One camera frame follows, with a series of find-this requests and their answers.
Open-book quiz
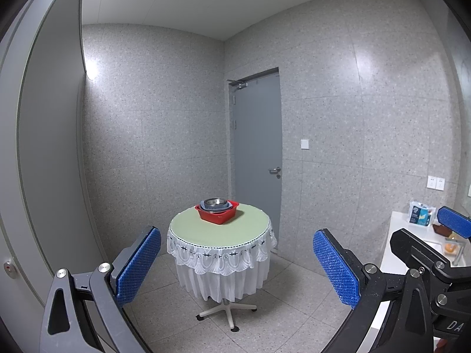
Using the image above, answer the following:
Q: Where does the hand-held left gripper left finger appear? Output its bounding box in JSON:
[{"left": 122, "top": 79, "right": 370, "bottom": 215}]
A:
[{"left": 39, "top": 225, "right": 162, "bottom": 353}]

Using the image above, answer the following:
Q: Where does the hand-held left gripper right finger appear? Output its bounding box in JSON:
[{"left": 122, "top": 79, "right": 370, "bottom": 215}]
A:
[{"left": 312, "top": 228, "right": 435, "bottom": 353}]

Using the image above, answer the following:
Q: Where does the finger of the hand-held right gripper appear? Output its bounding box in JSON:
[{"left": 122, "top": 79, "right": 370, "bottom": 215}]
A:
[
  {"left": 437, "top": 206, "right": 471, "bottom": 239},
  {"left": 389, "top": 228, "right": 471, "bottom": 309}
]

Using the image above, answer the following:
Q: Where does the large steel bowl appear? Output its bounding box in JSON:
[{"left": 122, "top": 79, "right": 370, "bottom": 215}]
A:
[{"left": 200, "top": 200, "right": 229, "bottom": 213}]

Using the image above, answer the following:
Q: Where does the red square plastic basin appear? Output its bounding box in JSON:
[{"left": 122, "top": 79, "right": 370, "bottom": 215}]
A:
[{"left": 195, "top": 202, "right": 240, "bottom": 226}]

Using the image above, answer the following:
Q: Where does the white counter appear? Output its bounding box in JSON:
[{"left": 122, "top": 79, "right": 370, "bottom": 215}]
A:
[{"left": 368, "top": 211, "right": 471, "bottom": 339}]

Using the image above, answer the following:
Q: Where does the blue white tissue packet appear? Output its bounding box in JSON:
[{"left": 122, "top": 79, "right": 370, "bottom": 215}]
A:
[{"left": 408, "top": 201, "right": 437, "bottom": 227}]

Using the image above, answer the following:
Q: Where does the round table with lace cloth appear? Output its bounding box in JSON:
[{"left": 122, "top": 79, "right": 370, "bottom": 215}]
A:
[{"left": 167, "top": 203, "right": 278, "bottom": 302}]

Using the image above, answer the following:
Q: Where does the round table white star base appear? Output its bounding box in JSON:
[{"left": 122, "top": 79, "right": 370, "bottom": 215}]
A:
[{"left": 196, "top": 299, "right": 258, "bottom": 332}]

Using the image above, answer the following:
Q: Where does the grey door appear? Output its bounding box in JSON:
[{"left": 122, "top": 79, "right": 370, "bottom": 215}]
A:
[{"left": 227, "top": 67, "right": 283, "bottom": 241}]

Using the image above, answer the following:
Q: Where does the grey partition panel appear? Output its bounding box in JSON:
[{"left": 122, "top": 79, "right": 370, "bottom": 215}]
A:
[{"left": 0, "top": 0, "right": 89, "bottom": 353}]

